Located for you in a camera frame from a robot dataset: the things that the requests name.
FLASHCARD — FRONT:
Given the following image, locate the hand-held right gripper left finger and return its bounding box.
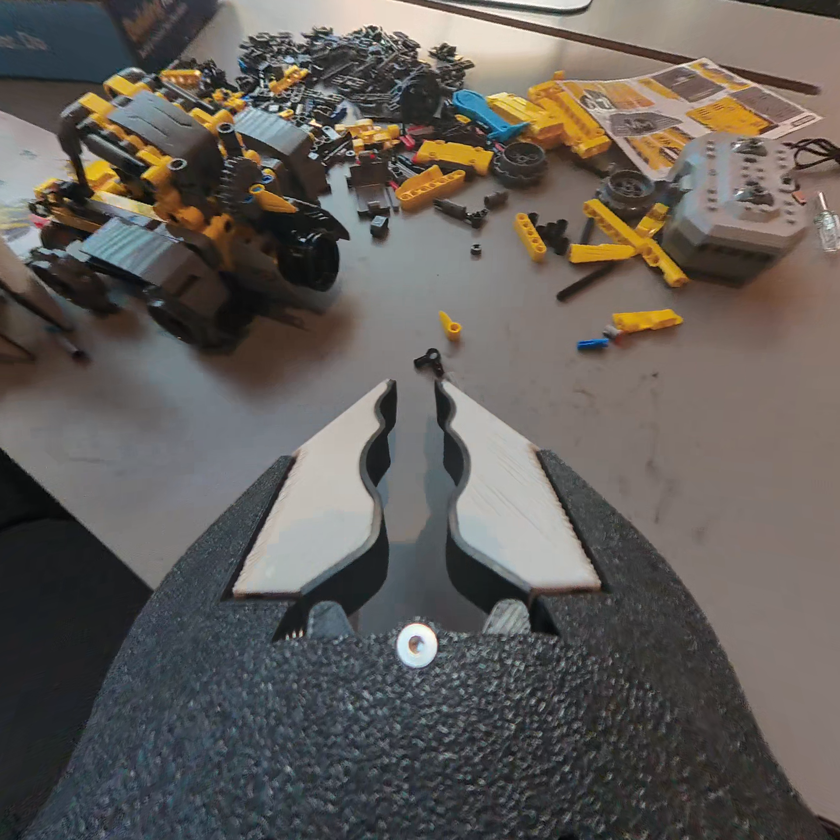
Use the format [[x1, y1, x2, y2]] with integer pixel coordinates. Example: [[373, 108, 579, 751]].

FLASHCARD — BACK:
[[234, 381, 397, 620]]

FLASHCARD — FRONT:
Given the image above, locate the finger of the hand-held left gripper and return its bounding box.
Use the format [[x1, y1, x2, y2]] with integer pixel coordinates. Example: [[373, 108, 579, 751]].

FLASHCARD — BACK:
[[0, 237, 88, 363]]

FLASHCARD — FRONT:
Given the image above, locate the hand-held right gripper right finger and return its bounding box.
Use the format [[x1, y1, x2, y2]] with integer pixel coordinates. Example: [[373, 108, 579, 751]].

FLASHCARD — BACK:
[[436, 381, 602, 611]]

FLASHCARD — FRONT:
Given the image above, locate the short yellow toy beam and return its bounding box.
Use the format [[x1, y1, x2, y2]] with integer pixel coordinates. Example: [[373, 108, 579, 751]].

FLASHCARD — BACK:
[[514, 213, 550, 262]]

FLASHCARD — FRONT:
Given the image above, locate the grey desk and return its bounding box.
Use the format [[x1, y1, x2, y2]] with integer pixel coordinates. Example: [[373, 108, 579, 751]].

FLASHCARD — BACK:
[[0, 0, 840, 821]]

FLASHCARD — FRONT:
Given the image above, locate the yellow toy brick vehicle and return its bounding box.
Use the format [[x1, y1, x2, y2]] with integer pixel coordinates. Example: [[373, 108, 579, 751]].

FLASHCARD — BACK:
[[27, 66, 351, 351]]

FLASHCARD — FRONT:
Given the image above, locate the small yellow toy panel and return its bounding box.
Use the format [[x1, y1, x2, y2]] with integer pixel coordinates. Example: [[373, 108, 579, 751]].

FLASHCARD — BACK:
[[604, 309, 685, 337]]

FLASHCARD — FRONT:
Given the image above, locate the blue cardboard box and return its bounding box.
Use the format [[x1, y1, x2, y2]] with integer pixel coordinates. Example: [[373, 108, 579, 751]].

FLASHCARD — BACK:
[[0, 0, 220, 84]]

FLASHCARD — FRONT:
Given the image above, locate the person's black clothing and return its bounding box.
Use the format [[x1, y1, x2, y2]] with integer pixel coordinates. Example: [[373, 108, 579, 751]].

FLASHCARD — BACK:
[[0, 447, 156, 840]]

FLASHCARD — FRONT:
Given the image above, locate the grey toy wheel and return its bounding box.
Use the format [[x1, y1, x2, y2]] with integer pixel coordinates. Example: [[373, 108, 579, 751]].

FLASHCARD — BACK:
[[600, 170, 660, 219]]

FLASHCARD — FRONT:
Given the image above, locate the black toy tyre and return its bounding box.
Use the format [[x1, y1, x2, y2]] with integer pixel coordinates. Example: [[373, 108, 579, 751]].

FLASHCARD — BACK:
[[494, 140, 550, 187]]

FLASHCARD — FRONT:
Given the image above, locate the grey toy battery hub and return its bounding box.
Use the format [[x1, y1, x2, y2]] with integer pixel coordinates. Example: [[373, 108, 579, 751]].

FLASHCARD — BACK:
[[661, 132, 813, 288]]

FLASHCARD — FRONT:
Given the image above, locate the pile of loose toy bricks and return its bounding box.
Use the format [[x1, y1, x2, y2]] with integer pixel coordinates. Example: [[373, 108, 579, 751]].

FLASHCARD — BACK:
[[158, 24, 618, 240]]

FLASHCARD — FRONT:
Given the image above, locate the blue curved toy panel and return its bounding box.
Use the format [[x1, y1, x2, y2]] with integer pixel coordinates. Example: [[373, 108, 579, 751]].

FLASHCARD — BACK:
[[453, 88, 530, 148]]

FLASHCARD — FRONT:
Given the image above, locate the yellow striped leaflet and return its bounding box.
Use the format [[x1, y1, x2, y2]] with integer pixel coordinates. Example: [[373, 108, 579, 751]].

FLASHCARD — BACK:
[[578, 57, 823, 182]]

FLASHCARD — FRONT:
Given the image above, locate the short black cable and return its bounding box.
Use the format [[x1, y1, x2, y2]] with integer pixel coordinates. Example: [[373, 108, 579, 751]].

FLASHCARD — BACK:
[[788, 138, 840, 172]]

